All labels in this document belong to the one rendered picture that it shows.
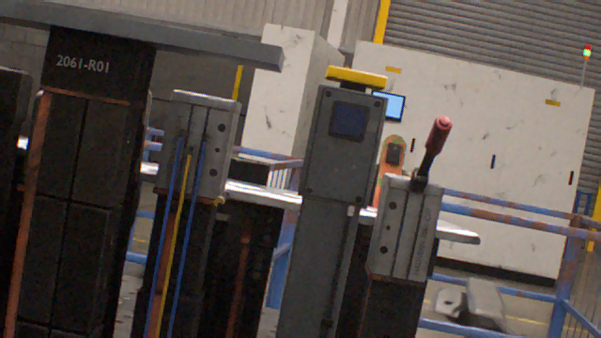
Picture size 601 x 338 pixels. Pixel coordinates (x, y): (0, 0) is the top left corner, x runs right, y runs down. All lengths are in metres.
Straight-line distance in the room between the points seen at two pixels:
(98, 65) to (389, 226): 0.39
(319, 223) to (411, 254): 0.20
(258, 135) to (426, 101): 1.66
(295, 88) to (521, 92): 2.20
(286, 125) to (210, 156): 7.98
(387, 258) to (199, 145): 0.25
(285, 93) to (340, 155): 8.16
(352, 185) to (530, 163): 8.21
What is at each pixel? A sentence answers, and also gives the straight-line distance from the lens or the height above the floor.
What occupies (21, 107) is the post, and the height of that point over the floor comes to 1.06.
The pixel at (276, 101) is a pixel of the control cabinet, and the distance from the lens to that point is 9.07.
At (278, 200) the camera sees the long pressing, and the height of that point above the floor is 1.00.
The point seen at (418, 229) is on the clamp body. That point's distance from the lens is 1.09.
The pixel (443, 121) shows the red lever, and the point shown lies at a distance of 0.97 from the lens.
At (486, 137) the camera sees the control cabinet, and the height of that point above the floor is 1.32.
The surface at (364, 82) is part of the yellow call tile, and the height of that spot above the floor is 1.15.
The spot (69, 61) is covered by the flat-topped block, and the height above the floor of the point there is 1.12.
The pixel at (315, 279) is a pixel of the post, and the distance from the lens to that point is 0.93.
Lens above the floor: 1.10
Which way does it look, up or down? 3 degrees down
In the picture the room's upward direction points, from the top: 11 degrees clockwise
